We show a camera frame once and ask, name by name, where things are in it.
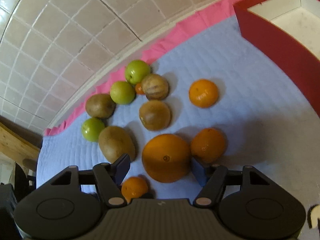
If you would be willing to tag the large brown kiwi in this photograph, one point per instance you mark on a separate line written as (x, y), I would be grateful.
(114, 141)

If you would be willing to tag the round brown kiwi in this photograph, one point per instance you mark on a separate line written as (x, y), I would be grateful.
(155, 115)

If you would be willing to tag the large orange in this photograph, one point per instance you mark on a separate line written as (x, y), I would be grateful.
(166, 158)

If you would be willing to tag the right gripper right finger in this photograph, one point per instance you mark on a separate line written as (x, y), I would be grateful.
(212, 180)

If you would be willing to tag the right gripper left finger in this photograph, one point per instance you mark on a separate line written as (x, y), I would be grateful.
(108, 178)

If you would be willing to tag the orange mandarin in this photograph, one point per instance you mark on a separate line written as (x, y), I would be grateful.
(203, 93)
(208, 145)

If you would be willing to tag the green apple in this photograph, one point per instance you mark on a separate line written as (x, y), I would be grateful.
(122, 93)
(91, 129)
(136, 70)

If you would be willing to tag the striped brown pepino melon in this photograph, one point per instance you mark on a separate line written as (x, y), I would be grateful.
(155, 87)

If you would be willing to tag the wooden furniture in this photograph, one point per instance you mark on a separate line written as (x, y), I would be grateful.
(18, 149)

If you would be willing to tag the small mandarin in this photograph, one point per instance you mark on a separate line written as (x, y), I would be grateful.
(134, 187)

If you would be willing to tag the red cardboard box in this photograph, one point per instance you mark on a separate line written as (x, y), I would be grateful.
(287, 31)

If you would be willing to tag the blue quilted mat pink frill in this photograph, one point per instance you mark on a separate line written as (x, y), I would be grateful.
(268, 122)

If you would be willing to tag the green apple top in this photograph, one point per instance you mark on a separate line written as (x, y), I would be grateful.
(136, 70)

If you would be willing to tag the tiny orange kumquat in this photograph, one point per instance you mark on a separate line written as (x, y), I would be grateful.
(138, 89)

